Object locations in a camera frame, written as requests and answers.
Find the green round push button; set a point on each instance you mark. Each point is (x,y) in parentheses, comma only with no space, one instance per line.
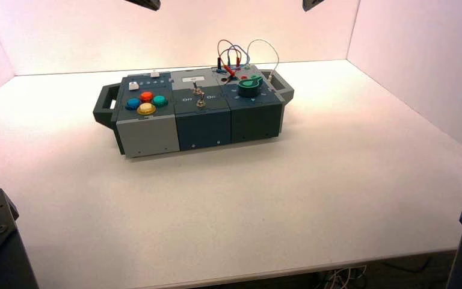
(160,100)

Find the yellow round push button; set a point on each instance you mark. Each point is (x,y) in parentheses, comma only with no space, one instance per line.
(146,108)

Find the red round push button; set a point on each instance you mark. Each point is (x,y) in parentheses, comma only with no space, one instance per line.
(146,96)

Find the blue round push button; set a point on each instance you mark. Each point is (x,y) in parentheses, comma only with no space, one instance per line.
(133,103)

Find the grey modular control box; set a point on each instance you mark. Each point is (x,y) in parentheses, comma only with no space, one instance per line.
(199,115)

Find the green rotary knob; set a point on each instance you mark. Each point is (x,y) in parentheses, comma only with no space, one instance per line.
(250,88)

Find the black overhead light fixture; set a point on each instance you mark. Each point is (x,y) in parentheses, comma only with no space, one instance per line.
(145,3)
(311,4)

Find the metal toggle switch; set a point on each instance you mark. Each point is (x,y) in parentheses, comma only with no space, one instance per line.
(201,100)
(194,85)

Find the white square key switch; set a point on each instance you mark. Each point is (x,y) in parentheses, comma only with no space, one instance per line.
(155,73)
(133,85)

